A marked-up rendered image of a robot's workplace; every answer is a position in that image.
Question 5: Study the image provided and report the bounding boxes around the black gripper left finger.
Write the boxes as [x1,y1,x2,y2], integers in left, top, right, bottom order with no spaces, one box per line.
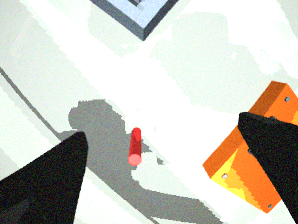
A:
[0,131,89,224]

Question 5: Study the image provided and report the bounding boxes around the red peg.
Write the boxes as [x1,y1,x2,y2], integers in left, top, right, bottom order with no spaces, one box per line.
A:
[128,128,141,165]

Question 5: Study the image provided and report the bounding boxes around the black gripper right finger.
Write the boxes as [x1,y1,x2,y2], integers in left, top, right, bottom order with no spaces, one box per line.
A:
[237,112,298,224]

